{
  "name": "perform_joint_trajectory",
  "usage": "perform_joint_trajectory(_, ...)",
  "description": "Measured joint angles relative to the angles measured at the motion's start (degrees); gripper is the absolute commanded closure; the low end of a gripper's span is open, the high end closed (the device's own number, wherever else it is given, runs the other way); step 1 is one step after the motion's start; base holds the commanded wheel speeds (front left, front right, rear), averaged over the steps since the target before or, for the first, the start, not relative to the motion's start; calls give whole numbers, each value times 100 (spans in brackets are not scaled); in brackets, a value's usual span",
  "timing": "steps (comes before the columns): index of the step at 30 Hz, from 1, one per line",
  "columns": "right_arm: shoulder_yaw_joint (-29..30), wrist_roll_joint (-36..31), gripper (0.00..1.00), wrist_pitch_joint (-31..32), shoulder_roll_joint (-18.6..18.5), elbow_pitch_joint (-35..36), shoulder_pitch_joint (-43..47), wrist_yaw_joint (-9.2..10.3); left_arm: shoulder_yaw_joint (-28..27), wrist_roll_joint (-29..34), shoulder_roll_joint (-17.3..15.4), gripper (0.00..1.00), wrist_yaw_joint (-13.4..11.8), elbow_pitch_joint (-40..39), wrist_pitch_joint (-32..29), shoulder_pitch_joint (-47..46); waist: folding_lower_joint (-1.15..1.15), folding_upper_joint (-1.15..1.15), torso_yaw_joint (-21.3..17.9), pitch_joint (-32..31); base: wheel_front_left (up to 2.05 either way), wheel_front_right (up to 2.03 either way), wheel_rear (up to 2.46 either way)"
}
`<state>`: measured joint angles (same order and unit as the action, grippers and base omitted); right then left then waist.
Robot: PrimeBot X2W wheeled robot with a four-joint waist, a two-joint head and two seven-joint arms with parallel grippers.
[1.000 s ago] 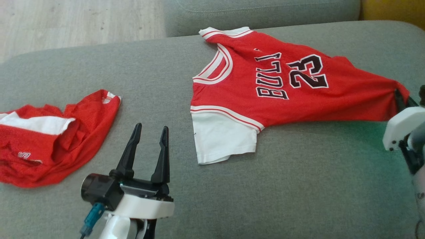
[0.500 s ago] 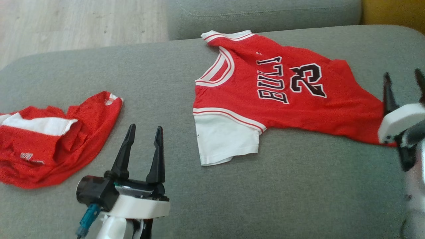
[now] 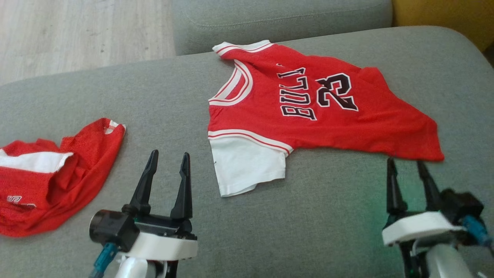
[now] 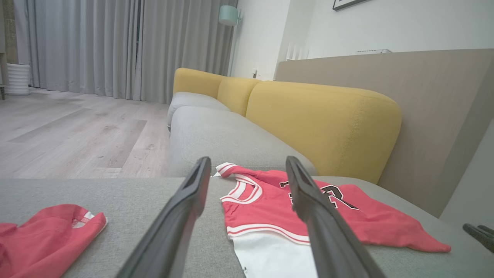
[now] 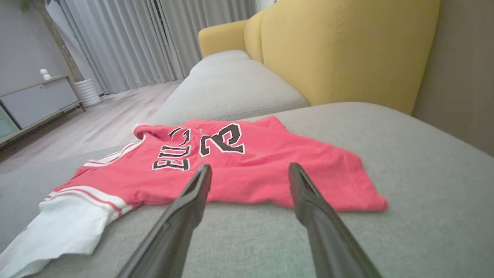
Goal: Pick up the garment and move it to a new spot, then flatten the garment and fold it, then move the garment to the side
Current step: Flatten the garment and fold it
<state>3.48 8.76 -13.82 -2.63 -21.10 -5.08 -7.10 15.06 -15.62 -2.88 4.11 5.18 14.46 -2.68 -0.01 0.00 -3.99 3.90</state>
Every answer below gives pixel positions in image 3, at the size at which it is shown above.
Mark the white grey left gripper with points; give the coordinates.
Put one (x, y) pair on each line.
(162, 247)

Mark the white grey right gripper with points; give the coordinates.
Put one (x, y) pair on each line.
(417, 227)

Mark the red shorts with white stripe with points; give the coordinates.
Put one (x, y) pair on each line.
(85, 162)

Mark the red Bulls 23 jersey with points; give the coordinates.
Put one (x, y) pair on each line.
(347, 123)

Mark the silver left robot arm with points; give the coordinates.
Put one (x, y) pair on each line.
(135, 268)

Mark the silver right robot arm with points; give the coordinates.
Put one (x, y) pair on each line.
(444, 262)

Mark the large grey sofa seat cushion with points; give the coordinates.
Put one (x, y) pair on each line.
(154, 96)

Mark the large yellow sofa back cushion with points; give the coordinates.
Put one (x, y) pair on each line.
(444, 15)

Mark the medium grey sofa seat cushion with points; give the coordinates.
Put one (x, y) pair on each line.
(270, 19)

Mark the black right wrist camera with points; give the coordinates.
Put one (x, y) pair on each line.
(461, 204)

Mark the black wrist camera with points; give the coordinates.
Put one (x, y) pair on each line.
(115, 229)
(461, 204)

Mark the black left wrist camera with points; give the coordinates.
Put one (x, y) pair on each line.
(115, 229)

